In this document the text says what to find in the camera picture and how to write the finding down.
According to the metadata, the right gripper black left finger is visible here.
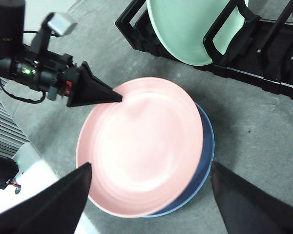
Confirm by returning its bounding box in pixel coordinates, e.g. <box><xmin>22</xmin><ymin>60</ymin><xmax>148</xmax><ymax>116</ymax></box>
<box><xmin>0</xmin><ymin>162</ymin><xmax>92</xmax><ymax>234</ymax></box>

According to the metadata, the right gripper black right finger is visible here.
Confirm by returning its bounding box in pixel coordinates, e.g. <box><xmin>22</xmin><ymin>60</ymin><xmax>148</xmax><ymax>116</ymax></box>
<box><xmin>210</xmin><ymin>160</ymin><xmax>293</xmax><ymax>234</ymax></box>

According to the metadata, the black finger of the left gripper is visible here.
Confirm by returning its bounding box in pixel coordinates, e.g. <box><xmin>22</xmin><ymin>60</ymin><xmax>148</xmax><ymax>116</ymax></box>
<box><xmin>66</xmin><ymin>61</ymin><xmax>123</xmax><ymax>108</ymax></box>

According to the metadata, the pink plate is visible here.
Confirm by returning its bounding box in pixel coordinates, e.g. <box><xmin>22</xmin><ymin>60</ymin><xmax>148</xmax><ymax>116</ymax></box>
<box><xmin>75</xmin><ymin>77</ymin><xmax>204</xmax><ymax>218</ymax></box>

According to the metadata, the blue plate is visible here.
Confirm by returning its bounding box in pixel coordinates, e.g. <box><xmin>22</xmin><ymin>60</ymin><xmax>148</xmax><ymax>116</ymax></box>
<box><xmin>141</xmin><ymin>102</ymin><xmax>215</xmax><ymax>218</ymax></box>

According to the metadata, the green plate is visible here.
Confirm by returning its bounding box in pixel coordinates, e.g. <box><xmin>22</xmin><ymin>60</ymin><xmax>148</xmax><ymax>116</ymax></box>
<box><xmin>146</xmin><ymin>0</ymin><xmax>250</xmax><ymax>66</ymax></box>

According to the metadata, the black plate rack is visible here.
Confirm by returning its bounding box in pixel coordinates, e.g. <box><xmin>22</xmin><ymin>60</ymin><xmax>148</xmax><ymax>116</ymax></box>
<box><xmin>114</xmin><ymin>0</ymin><xmax>293</xmax><ymax>103</ymax></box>

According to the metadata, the grey ribbed panel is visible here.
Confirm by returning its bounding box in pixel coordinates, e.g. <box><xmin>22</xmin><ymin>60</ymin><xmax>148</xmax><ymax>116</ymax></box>
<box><xmin>0</xmin><ymin>74</ymin><xmax>30</xmax><ymax>159</ymax></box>

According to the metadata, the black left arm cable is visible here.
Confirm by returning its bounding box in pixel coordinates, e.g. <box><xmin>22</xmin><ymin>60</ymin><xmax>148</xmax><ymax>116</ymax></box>
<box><xmin>0</xmin><ymin>75</ymin><xmax>47</xmax><ymax>105</ymax></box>

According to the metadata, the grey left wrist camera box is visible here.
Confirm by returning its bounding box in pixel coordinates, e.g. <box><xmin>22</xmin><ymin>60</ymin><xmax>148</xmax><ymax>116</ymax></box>
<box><xmin>42</xmin><ymin>13</ymin><xmax>78</xmax><ymax>38</ymax></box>

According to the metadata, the black device with red wires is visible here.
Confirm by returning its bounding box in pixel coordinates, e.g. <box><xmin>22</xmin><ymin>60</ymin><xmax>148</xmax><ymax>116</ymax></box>
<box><xmin>0</xmin><ymin>153</ymin><xmax>22</xmax><ymax>195</ymax></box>

